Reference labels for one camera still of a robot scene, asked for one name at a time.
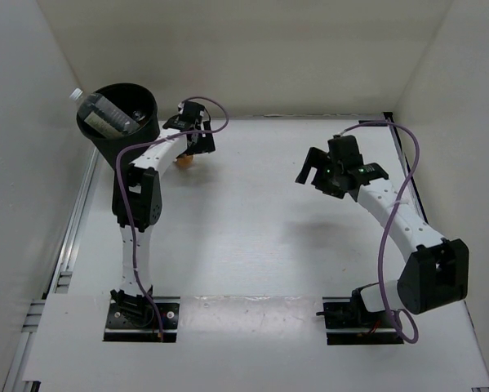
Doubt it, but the small black label bottle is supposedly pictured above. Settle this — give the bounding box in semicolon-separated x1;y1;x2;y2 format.
131;109;148;123

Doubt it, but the aluminium frame rail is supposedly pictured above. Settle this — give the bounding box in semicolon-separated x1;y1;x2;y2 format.
390;127;428;222
2;149;99;391

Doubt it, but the black ribbed plastic bin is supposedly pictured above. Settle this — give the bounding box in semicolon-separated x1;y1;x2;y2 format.
69;83;160;167

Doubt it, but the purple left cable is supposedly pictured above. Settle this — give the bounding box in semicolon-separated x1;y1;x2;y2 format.
116;96;229;342

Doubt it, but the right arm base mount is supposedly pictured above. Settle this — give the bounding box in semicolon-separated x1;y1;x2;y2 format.
316;286;403;346

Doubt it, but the aluminium frame rail right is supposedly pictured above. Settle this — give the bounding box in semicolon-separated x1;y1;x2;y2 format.
390;127;428;222

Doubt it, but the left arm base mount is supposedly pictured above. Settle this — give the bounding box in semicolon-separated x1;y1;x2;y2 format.
103;290;180;343

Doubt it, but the purple cable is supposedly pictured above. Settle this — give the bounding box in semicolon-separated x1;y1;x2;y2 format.
336;121;423;343
116;96;229;342

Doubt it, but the orange juice bottle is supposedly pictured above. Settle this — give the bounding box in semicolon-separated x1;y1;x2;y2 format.
175;154;193;169

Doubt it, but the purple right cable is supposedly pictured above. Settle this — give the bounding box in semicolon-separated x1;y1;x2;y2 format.
336;121;423;343

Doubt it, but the aluminium frame rail left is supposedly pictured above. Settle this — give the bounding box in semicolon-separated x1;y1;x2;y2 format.
2;149;99;391

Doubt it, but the large clear water bottle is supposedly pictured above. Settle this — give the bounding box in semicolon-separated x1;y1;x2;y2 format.
69;88;140;139

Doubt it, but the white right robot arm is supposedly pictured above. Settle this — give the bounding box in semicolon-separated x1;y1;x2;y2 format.
296;136;469;327

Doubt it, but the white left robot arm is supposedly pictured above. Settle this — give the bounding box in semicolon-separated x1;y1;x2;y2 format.
111;96;220;327

